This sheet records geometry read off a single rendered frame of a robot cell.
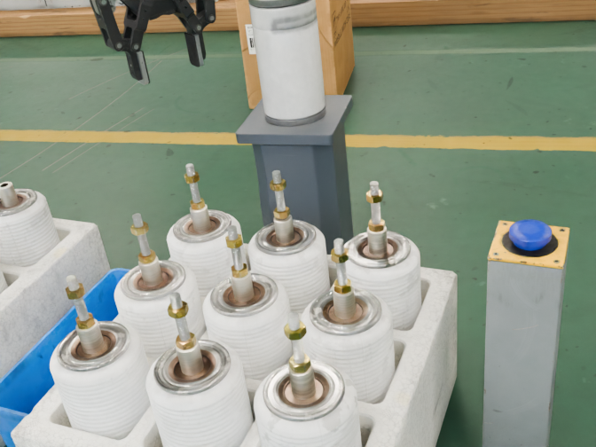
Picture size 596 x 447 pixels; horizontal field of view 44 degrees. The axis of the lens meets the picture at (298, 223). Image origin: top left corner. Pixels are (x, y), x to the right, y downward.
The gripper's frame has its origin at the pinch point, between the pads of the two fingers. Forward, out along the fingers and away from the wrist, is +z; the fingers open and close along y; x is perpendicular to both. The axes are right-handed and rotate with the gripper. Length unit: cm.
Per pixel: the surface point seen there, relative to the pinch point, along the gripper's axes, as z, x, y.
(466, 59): 47, -63, -116
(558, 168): 47, -5, -80
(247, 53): 32, -81, -57
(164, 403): 22.6, 24.3, 18.2
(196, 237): 21.7, 1.9, 2.0
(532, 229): 14.1, 37.0, -17.8
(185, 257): 23.6, 2.3, 4.2
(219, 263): 25.1, 4.5, 0.8
